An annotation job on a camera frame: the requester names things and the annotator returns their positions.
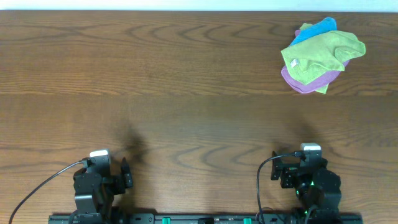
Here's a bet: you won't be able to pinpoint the green microfiber cloth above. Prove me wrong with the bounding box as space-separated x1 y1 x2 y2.
281 30 366 85

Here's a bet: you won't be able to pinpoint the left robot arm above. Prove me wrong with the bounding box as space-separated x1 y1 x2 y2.
68 156 133 224

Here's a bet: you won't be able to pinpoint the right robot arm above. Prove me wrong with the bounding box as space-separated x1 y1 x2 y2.
271 149 343 224

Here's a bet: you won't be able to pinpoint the yellow-green cloth at bottom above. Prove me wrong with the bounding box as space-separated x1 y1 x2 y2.
299 23 328 94

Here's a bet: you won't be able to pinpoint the blue microfiber cloth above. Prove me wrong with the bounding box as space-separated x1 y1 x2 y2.
290 17 337 45

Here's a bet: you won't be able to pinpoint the right black cable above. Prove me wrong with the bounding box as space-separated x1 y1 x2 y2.
256 152 299 224

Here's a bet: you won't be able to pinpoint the black cable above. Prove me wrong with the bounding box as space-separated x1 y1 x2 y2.
8 159 85 224
256 152 299 224

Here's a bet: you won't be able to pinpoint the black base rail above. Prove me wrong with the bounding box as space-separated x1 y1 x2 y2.
48 213 364 224

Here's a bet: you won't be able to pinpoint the left black cable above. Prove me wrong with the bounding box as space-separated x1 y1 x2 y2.
8 159 85 224

